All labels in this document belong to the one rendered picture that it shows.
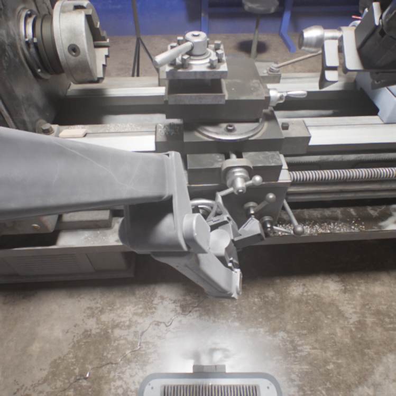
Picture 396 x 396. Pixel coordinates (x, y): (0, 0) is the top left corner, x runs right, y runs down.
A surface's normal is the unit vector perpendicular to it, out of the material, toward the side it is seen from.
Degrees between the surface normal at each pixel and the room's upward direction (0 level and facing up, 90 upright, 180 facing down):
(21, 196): 76
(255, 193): 90
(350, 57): 30
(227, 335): 0
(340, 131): 36
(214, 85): 0
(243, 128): 0
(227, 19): 90
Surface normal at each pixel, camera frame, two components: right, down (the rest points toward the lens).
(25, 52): 0.06, 0.64
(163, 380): 0.00, -0.65
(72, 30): 0.05, 0.18
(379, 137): 0.04, -0.08
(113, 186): 0.95, 0.00
